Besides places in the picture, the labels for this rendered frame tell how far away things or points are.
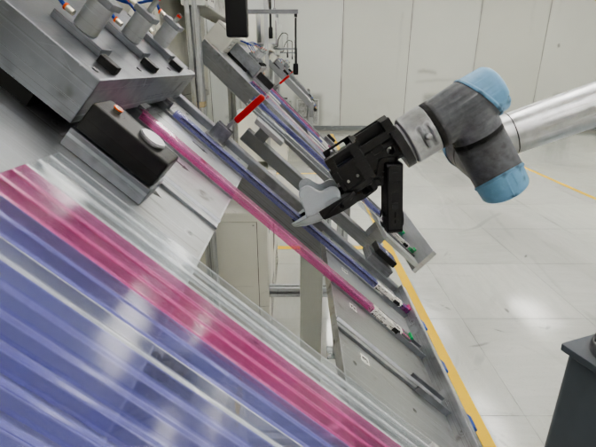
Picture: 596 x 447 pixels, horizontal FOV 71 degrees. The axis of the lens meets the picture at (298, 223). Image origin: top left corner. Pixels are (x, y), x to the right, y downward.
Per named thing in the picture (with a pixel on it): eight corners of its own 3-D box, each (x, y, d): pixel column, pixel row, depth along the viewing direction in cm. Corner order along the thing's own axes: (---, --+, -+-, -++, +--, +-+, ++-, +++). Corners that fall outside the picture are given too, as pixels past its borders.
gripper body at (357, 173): (318, 154, 68) (383, 112, 66) (345, 196, 71) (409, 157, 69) (320, 164, 61) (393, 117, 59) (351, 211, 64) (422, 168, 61)
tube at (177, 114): (403, 310, 75) (408, 306, 75) (405, 315, 74) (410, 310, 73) (174, 115, 63) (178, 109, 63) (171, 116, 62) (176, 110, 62)
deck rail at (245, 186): (377, 306, 85) (399, 286, 84) (379, 311, 84) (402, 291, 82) (75, 50, 69) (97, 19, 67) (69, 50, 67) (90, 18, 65)
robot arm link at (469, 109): (524, 113, 58) (497, 58, 56) (452, 157, 60) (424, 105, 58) (499, 111, 66) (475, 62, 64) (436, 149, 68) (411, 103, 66)
